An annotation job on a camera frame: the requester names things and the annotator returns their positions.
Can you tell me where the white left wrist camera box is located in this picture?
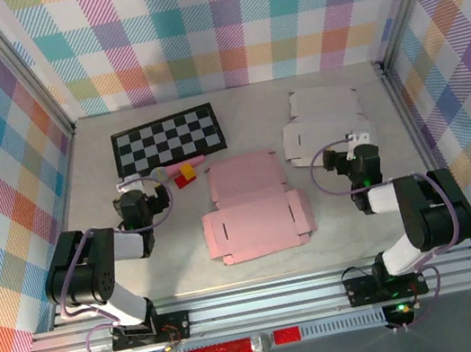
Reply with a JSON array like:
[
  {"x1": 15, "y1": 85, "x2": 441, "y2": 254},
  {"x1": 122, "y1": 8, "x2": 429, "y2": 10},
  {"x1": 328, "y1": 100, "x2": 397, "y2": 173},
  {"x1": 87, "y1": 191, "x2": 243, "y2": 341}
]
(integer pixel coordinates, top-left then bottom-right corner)
[{"x1": 115, "y1": 176, "x2": 147, "y2": 196}]

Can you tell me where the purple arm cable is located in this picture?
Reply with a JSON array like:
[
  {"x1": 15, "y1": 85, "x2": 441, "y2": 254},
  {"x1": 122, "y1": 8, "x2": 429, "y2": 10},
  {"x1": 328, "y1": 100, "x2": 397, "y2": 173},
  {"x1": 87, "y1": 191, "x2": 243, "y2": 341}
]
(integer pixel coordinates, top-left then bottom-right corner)
[
  {"x1": 306, "y1": 120, "x2": 471, "y2": 344},
  {"x1": 40, "y1": 172, "x2": 201, "y2": 352}
]

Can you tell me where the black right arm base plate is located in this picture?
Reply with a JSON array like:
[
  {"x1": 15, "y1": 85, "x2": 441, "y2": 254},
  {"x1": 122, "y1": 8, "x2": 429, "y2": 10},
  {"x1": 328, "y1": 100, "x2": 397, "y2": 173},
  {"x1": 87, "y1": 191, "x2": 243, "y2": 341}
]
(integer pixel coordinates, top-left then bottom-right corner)
[{"x1": 342, "y1": 263, "x2": 431, "y2": 308}]

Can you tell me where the pink paper box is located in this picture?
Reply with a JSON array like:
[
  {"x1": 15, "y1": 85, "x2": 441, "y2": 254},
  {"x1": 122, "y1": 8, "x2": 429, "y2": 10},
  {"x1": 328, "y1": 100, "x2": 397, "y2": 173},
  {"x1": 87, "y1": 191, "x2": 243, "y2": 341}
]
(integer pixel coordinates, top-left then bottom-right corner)
[{"x1": 191, "y1": 142, "x2": 322, "y2": 270}]

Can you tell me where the white slotted cable duct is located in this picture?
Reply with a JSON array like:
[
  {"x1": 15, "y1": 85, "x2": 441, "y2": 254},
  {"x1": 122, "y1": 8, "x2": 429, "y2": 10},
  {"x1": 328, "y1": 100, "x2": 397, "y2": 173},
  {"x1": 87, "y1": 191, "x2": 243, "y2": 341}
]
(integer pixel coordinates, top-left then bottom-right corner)
[{"x1": 139, "y1": 308, "x2": 389, "y2": 352}]

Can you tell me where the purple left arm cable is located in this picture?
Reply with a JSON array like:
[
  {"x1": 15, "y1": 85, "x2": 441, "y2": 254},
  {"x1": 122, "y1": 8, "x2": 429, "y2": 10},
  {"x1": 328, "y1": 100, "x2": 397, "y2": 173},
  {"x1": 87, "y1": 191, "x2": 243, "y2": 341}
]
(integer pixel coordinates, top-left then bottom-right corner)
[{"x1": 40, "y1": 172, "x2": 201, "y2": 352}]

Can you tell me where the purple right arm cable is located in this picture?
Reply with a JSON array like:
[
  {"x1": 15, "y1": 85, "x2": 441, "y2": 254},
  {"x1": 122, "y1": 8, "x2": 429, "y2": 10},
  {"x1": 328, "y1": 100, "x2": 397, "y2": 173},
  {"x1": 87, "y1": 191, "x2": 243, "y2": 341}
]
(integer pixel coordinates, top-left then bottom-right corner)
[{"x1": 306, "y1": 120, "x2": 471, "y2": 344}]

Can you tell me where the aluminium side rail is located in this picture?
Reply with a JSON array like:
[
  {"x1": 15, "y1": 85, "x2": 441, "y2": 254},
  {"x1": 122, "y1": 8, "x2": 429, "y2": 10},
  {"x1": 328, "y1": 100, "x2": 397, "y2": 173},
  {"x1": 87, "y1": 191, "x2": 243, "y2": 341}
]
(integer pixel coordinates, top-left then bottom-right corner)
[{"x1": 373, "y1": 49, "x2": 471, "y2": 263}]

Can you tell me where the black white checkerboard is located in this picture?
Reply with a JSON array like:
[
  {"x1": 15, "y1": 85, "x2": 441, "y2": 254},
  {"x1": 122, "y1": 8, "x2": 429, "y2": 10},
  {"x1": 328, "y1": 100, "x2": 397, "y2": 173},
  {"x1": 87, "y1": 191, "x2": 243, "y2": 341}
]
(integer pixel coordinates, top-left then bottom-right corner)
[{"x1": 106, "y1": 100, "x2": 232, "y2": 185}]

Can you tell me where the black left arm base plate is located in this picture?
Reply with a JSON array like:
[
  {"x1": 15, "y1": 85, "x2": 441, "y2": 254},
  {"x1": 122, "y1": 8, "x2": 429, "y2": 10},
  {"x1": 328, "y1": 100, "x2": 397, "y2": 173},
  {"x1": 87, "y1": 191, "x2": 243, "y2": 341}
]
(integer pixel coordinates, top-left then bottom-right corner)
[{"x1": 107, "y1": 307, "x2": 194, "y2": 352}]

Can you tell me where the aluminium frame rail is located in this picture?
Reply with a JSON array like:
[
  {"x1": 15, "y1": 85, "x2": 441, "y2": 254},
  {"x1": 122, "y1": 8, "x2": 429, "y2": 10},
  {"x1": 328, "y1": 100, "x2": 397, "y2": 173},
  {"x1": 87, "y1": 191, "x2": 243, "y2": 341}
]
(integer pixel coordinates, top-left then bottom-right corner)
[{"x1": 19, "y1": 242, "x2": 471, "y2": 352}]

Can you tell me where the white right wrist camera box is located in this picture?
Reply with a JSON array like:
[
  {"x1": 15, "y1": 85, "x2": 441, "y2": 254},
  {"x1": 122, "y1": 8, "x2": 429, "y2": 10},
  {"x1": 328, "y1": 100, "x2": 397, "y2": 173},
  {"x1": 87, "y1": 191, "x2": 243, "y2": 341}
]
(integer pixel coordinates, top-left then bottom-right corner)
[{"x1": 343, "y1": 128, "x2": 375, "y2": 162}]

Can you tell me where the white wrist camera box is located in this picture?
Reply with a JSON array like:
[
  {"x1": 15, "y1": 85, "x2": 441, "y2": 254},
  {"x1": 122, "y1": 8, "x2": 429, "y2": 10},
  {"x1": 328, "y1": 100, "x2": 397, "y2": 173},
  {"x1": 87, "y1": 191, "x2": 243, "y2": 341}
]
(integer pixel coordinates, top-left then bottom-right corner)
[
  {"x1": 343, "y1": 128, "x2": 375, "y2": 162},
  {"x1": 115, "y1": 176, "x2": 147, "y2": 196}
]

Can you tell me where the red block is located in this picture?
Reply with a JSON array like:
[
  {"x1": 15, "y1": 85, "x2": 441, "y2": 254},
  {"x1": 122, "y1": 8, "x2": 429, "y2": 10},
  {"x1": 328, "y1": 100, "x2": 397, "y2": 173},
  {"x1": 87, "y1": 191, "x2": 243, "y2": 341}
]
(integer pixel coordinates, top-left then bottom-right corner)
[{"x1": 173, "y1": 172, "x2": 197, "y2": 191}]

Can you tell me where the white paper box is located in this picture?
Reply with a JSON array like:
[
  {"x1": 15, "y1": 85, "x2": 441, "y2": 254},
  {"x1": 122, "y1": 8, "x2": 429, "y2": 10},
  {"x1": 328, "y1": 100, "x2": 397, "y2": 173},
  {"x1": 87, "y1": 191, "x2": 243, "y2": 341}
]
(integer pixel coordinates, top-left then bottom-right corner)
[{"x1": 273, "y1": 77, "x2": 381, "y2": 172}]

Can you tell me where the pink toy microphone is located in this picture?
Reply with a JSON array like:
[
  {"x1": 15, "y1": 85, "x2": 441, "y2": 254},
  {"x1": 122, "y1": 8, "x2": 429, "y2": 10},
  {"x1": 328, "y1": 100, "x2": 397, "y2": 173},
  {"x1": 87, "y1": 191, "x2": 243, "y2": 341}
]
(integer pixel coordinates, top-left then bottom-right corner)
[{"x1": 147, "y1": 154, "x2": 209, "y2": 185}]

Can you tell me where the red glitter patch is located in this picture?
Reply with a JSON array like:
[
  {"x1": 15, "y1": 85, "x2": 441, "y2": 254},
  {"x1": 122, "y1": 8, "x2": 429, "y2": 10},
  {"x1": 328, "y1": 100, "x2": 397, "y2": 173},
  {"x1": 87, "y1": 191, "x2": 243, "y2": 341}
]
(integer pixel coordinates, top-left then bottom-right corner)
[{"x1": 272, "y1": 324, "x2": 303, "y2": 346}]

